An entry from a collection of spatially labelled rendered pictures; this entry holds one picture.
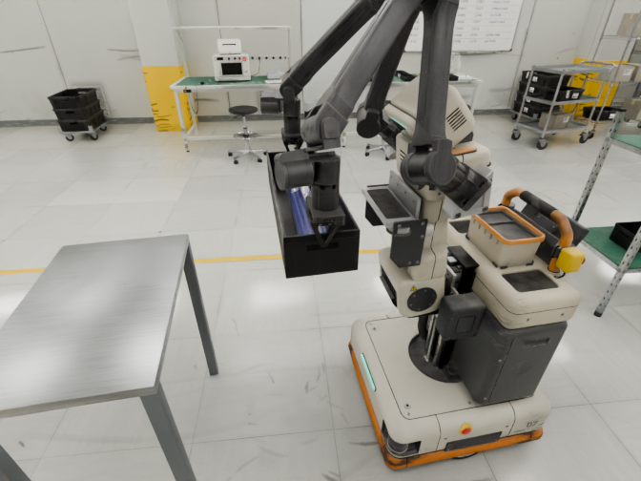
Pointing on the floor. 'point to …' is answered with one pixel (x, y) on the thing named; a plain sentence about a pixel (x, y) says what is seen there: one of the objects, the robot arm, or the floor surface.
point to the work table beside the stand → (101, 336)
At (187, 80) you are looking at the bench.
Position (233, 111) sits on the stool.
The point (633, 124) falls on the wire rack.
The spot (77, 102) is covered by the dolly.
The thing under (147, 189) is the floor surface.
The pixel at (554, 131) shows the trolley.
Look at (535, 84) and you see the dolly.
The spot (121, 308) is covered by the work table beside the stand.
